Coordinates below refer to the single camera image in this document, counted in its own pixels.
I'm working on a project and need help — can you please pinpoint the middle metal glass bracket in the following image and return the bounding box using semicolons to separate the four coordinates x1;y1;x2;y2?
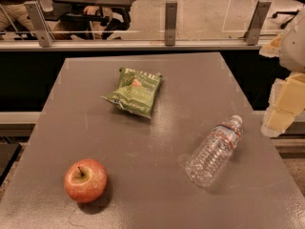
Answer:
164;1;177;46

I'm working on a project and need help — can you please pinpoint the red apple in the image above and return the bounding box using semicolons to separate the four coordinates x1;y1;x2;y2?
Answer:
64;159;108;203

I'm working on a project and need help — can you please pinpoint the green jalapeno chip bag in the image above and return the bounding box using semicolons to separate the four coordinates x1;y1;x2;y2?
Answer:
103;68;163;119

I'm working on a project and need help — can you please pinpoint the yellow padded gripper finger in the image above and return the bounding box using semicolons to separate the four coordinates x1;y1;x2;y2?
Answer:
261;73;305;137
259;32;283;58

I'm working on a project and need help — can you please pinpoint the left metal glass bracket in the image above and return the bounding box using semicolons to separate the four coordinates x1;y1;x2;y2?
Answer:
25;1;53;47

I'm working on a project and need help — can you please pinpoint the right metal glass bracket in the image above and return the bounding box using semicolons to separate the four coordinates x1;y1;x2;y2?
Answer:
244;1;271;46

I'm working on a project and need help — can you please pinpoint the seated person behind glass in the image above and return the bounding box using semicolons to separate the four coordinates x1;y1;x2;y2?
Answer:
51;0;119;41

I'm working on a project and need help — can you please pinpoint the metal glass bracket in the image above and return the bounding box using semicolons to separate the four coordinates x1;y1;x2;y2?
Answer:
25;1;53;47
244;1;271;46
164;1;177;46

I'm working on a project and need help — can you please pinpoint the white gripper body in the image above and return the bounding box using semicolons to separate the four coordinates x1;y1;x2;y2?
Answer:
279;8;305;73

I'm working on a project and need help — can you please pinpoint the metal railing bar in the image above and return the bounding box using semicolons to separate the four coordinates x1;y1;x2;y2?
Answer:
0;39;269;52

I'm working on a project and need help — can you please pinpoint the clear plastic water bottle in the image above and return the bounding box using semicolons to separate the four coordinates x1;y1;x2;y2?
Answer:
185;115;243;187

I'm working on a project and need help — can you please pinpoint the black desk behind glass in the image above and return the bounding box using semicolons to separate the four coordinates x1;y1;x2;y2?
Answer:
46;0;137;40

